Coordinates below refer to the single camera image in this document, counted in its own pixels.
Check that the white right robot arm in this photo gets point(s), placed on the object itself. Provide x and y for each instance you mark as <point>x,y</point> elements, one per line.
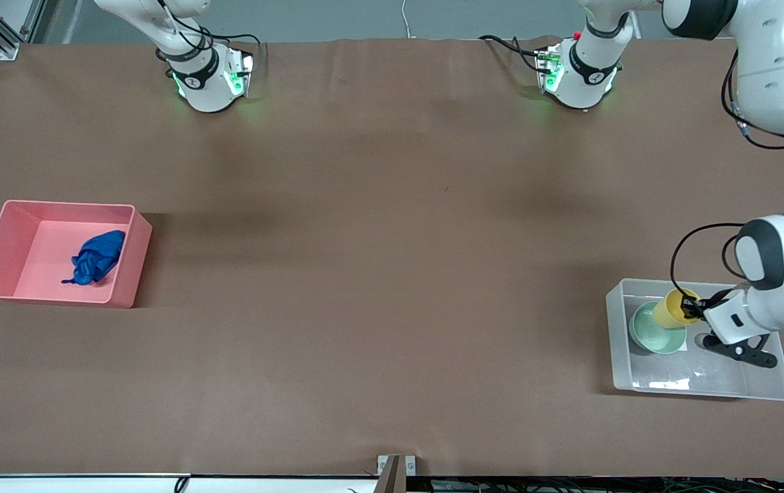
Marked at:
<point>203,89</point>

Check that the pink plastic box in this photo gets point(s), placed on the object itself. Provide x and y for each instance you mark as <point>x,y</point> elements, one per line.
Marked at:
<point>35,281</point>

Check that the pale green bowl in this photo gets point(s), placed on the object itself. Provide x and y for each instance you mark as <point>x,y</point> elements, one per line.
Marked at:
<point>657,340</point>

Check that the blue cloth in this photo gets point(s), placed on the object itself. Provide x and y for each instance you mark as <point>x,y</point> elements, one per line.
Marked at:
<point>97,259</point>

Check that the clear plastic box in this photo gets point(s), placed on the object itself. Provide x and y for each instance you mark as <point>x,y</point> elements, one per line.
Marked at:
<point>706,385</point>

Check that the metal table edge bracket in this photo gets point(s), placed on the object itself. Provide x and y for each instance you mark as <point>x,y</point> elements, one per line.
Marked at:
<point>395,472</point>

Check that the yellow plastic cup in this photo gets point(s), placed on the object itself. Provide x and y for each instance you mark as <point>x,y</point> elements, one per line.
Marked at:
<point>669,311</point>

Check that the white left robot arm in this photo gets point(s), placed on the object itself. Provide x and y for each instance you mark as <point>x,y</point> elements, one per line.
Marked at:
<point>782,82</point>

